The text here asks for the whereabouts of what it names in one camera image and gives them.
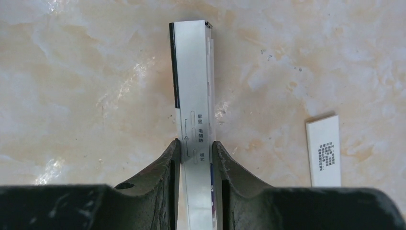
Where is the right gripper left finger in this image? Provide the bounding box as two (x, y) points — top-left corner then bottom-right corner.
(0, 139), (180, 230)

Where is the white black remote control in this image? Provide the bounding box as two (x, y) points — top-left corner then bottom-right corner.
(169, 20), (216, 230)

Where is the white remote battery cover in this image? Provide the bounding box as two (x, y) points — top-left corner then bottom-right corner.
(306, 115), (341, 187)

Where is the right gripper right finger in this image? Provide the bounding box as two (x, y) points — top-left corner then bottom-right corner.
(212, 141), (406, 230)

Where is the blue battery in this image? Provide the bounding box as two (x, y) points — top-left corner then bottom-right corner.
(210, 163), (216, 224)

